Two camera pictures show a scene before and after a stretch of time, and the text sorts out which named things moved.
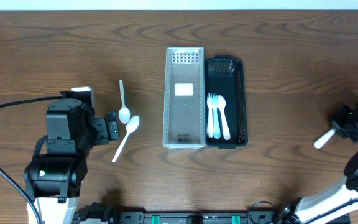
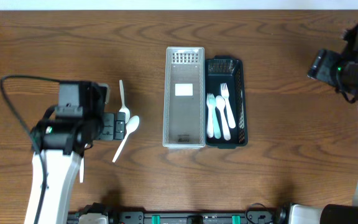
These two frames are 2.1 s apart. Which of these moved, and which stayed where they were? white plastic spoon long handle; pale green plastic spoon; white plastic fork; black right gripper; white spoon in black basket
Moved: black right gripper
Stayed: pale green plastic spoon; white plastic fork; white spoon in black basket; white plastic spoon long handle
